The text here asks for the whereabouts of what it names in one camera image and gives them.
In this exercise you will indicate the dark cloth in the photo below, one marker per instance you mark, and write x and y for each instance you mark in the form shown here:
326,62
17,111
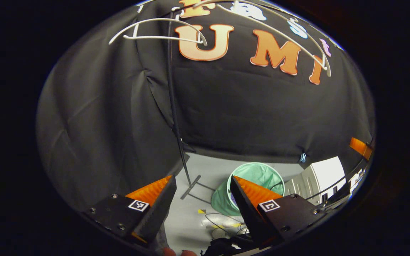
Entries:
226,247

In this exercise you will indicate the green laundry hamper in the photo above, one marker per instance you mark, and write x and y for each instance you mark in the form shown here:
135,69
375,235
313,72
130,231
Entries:
258,174

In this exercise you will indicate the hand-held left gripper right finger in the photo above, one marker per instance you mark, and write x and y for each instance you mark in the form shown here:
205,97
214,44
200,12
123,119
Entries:
251,220

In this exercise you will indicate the black clothes rack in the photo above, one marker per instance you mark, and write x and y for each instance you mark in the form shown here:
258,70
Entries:
172,89

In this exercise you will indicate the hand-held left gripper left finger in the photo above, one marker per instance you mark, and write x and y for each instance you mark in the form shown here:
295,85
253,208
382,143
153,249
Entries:
157,217

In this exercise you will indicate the white clothes hanger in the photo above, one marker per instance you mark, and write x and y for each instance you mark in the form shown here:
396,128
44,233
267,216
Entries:
162,37
327,67

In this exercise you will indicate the black backdrop cloth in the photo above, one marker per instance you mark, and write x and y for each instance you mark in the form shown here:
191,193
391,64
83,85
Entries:
244,113

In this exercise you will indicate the white cabinet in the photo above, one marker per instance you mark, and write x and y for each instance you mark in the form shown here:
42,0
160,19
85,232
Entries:
327,174

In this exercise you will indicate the light blue ribbon tie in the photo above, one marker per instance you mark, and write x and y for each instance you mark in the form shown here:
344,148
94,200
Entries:
303,157

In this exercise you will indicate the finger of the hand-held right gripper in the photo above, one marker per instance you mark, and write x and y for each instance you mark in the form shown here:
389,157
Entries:
361,147

